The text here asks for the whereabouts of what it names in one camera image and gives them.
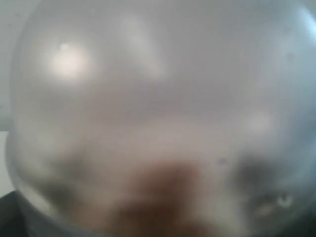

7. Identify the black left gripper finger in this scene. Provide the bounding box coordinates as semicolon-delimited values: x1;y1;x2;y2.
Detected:
0;190;65;237

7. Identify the clear dome strainer lid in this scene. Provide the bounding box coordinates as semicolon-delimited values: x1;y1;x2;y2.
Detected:
5;0;316;237

